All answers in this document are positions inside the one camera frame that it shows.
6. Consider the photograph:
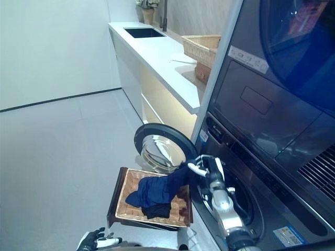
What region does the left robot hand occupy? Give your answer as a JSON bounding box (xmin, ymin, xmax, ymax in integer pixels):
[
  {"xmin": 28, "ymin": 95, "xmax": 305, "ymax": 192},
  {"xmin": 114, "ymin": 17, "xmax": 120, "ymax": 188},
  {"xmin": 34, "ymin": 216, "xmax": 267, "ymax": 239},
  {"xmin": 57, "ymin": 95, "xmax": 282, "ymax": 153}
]
[{"xmin": 76, "ymin": 226, "xmax": 123, "ymax": 251}]

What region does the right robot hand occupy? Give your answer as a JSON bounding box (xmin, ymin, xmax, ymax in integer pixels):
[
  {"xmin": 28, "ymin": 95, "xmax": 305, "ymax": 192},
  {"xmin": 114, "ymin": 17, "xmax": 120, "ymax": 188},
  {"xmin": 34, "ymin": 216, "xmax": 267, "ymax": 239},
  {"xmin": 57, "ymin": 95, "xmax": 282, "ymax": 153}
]
[{"xmin": 187, "ymin": 154, "xmax": 226, "ymax": 184}]

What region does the blue garment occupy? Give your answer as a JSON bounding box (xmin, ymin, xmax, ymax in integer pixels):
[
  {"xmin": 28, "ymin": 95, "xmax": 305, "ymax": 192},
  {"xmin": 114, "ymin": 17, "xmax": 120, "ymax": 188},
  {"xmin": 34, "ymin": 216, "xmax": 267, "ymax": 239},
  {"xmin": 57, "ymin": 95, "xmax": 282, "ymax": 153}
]
[{"xmin": 125, "ymin": 162, "xmax": 196, "ymax": 209}]

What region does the grey robot torso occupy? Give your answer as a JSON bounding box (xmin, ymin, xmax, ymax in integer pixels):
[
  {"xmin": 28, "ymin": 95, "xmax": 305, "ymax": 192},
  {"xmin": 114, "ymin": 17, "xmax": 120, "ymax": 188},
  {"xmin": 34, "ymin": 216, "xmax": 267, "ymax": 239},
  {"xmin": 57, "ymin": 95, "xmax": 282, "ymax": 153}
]
[{"xmin": 115, "ymin": 241, "xmax": 143, "ymax": 251}]

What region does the round glass washer door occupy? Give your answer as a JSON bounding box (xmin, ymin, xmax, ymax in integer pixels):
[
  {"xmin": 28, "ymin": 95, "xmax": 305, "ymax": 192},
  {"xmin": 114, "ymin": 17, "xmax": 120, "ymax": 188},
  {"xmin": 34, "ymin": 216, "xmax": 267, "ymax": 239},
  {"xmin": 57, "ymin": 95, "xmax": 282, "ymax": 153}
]
[{"xmin": 133, "ymin": 122, "xmax": 201, "ymax": 175}]

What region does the rectangular wicker laundry basket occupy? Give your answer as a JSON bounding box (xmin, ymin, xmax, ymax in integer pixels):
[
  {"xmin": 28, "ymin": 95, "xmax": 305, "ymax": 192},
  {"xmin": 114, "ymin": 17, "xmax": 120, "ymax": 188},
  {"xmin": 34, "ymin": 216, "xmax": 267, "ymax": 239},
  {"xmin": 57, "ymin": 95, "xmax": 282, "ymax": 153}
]
[{"xmin": 115, "ymin": 168, "xmax": 193, "ymax": 229}]

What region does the charcoal folded garment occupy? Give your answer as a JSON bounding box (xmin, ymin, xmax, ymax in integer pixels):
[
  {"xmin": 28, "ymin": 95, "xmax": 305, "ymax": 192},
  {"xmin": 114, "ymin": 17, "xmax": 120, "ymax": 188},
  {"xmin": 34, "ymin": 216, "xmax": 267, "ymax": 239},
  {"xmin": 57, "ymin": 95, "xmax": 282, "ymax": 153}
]
[{"xmin": 141, "ymin": 202, "xmax": 172, "ymax": 220}]

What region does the silver right robot leg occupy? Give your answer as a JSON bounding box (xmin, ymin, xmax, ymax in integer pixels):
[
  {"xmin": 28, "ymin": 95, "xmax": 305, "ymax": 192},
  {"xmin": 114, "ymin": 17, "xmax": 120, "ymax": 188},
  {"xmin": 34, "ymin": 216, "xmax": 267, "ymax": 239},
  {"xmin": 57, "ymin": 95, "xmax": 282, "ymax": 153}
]
[{"xmin": 177, "ymin": 229, "xmax": 189, "ymax": 251}]

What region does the dark glossy stacked appliance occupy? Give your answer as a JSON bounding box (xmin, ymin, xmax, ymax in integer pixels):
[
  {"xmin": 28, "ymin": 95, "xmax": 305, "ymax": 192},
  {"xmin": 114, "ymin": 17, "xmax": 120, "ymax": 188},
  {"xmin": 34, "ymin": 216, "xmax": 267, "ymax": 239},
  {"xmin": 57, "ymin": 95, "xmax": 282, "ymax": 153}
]
[{"xmin": 208, "ymin": 0, "xmax": 335, "ymax": 202}]

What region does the blue white info sticker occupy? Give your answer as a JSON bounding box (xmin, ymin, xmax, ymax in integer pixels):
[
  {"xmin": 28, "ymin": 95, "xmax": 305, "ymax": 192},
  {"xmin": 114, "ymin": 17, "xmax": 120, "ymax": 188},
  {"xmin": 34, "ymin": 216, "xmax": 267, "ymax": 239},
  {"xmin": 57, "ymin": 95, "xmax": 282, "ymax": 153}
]
[{"xmin": 273, "ymin": 225, "xmax": 301, "ymax": 247}]

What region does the white cabinet side panel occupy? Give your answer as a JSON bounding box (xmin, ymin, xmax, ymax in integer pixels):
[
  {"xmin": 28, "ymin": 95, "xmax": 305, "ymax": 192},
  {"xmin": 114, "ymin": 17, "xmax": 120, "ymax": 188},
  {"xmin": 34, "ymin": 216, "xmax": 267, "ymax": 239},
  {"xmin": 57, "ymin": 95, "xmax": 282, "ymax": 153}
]
[{"xmin": 190, "ymin": 0, "xmax": 244, "ymax": 147}]

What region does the pale shallow wicker basket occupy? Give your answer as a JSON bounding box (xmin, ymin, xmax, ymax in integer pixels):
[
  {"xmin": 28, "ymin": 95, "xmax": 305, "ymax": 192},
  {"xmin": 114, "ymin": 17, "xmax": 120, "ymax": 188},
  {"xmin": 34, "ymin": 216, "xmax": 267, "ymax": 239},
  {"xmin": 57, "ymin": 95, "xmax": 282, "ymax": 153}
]
[{"xmin": 181, "ymin": 35, "xmax": 222, "ymax": 65}]

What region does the white counter with shelves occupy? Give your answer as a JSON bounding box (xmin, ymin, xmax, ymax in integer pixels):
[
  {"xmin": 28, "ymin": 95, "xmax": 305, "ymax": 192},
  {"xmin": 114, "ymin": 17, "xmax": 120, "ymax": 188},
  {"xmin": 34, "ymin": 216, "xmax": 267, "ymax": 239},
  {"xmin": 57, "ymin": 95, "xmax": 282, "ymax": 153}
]
[{"xmin": 108, "ymin": 21, "xmax": 208, "ymax": 137}]

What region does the black countertop inset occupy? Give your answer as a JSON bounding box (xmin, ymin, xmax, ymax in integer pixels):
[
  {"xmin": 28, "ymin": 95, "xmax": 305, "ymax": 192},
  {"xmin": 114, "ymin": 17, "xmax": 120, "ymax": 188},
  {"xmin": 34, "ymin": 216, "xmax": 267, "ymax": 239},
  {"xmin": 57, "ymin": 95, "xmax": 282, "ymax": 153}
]
[{"xmin": 123, "ymin": 27, "xmax": 168, "ymax": 39}]

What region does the dark metal faucet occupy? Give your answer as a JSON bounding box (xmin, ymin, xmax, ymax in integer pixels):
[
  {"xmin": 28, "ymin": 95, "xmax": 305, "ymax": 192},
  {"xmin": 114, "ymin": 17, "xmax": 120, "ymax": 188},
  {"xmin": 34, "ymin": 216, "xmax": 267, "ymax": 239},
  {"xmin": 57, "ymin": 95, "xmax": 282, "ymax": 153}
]
[{"xmin": 159, "ymin": 0, "xmax": 170, "ymax": 32}]

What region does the potted plant beige pot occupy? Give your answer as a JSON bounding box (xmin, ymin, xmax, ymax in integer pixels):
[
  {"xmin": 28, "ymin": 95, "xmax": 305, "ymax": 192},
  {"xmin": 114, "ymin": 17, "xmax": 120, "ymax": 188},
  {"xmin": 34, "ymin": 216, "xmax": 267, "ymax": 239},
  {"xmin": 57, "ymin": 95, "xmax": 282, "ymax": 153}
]
[{"xmin": 135, "ymin": 0, "xmax": 161, "ymax": 25}]

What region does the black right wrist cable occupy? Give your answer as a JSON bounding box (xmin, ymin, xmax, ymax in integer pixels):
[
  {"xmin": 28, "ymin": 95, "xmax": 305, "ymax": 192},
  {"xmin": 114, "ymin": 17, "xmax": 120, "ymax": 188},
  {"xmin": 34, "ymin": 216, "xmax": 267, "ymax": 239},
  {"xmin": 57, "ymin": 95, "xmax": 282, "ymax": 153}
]
[{"xmin": 227, "ymin": 186, "xmax": 252, "ymax": 218}]

